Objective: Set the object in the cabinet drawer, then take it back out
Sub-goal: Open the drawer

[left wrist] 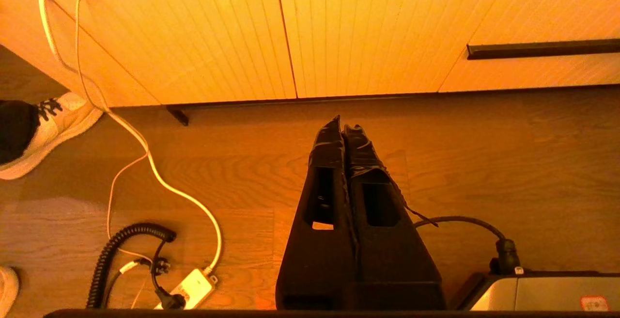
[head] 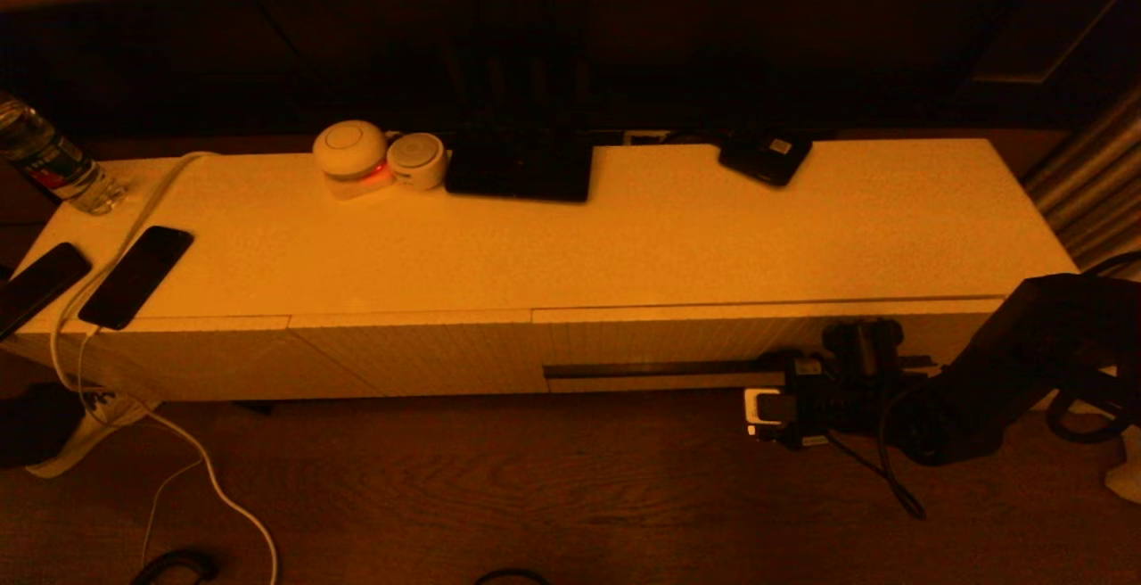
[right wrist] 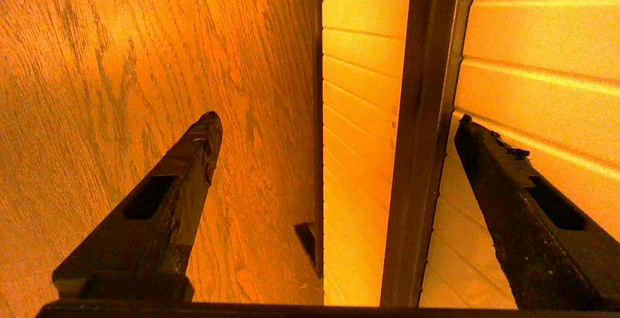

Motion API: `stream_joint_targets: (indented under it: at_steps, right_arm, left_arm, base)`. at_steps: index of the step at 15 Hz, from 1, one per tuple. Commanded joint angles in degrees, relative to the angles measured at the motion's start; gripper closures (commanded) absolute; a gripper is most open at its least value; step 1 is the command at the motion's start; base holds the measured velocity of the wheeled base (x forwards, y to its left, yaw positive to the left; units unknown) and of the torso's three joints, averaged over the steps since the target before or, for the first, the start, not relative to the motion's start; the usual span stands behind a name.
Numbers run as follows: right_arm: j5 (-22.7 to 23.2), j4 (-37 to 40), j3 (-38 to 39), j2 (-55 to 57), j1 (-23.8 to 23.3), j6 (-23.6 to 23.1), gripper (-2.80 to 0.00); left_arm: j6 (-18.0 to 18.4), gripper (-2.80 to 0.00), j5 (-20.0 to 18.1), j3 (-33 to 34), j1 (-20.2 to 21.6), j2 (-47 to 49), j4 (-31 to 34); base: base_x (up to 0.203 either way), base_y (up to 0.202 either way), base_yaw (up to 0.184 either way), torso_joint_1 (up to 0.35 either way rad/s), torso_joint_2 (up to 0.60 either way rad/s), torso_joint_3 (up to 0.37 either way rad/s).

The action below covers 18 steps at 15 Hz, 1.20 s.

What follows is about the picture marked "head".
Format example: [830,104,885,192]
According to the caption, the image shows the white cabinet drawer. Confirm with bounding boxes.
[533,298,1008,395]

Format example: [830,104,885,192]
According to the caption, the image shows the white low cabinet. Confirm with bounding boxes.
[0,137,1079,403]

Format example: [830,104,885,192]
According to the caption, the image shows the small black labelled device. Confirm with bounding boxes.
[720,128,816,187]

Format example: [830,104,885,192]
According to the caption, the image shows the black flat box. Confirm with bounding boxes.
[444,126,595,203]

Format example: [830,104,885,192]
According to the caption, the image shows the small white round speaker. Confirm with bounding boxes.
[386,131,447,191]

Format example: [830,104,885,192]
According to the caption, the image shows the white round red-lit device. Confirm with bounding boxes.
[311,119,394,201]

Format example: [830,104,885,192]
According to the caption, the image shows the white shoe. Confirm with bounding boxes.
[25,389,163,479]

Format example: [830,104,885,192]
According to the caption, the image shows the dark trouser leg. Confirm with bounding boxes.
[0,382,87,472]

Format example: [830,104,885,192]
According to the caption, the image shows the green label water bottle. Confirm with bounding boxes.
[0,93,130,216]

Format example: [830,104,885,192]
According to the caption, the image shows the white and grey wrist camera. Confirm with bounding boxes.
[744,387,799,439]

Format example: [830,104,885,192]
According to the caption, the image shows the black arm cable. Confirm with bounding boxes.
[829,384,1141,522]

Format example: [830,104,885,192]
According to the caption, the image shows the black coiled cable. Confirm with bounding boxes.
[132,549,222,585]

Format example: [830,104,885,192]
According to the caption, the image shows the black smartphone with cable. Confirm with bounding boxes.
[78,226,194,332]

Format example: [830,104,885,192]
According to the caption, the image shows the white charging cable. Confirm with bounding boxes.
[49,151,279,585]

